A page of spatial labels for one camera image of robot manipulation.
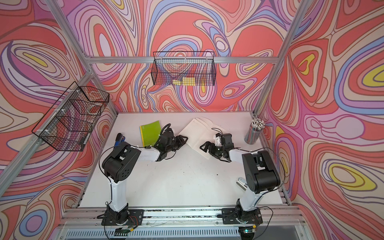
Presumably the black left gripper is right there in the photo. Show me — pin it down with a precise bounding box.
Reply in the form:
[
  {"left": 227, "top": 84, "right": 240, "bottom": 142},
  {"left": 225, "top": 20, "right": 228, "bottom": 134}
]
[{"left": 165, "top": 135, "right": 189, "bottom": 154}]

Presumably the white lined notebook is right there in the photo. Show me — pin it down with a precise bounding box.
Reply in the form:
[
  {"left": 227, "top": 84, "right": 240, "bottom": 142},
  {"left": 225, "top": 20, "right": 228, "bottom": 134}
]
[{"left": 179, "top": 117, "right": 228, "bottom": 159}]

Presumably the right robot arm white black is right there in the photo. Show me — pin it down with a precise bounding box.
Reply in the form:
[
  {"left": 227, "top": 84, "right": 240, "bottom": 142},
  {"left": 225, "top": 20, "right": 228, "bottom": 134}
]
[{"left": 200, "top": 128, "right": 282, "bottom": 226}]

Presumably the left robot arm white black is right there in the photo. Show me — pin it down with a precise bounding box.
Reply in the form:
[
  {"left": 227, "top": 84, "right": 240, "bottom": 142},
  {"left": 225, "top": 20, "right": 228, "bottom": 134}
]
[{"left": 98, "top": 124, "right": 188, "bottom": 228}]

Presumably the clear cup of pencils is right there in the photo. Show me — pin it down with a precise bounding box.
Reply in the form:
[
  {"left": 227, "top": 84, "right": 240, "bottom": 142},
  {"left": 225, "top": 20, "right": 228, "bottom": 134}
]
[{"left": 244, "top": 118, "right": 266, "bottom": 145}]

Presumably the silver grey stapler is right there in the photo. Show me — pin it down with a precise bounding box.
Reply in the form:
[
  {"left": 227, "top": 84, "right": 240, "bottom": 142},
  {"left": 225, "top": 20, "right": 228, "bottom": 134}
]
[{"left": 236, "top": 178, "right": 248, "bottom": 191}]

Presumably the yellow sticky notes pad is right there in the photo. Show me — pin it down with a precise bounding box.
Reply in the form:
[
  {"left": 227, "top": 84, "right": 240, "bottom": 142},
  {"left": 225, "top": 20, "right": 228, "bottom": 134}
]
[{"left": 172, "top": 77, "right": 197, "bottom": 86}]

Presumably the blue black stapler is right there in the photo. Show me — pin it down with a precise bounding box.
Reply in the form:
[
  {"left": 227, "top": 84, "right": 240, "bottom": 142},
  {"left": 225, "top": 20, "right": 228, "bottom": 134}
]
[{"left": 114, "top": 133, "right": 125, "bottom": 147}]

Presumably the black wire basket back wall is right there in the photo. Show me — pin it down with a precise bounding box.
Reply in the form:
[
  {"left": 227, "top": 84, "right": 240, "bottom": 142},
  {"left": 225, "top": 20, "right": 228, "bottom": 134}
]
[{"left": 151, "top": 51, "right": 217, "bottom": 86}]

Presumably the black wire basket wall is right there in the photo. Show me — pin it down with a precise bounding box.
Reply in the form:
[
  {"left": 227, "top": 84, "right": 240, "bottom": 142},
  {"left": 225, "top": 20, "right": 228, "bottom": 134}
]
[
  {"left": 31, "top": 82, "right": 110, "bottom": 152},
  {"left": 151, "top": 51, "right": 217, "bottom": 86}
]

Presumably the black wire basket left wall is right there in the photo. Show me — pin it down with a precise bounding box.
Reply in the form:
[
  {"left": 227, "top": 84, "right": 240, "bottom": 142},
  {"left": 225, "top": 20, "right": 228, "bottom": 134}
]
[{"left": 31, "top": 82, "right": 110, "bottom": 152}]

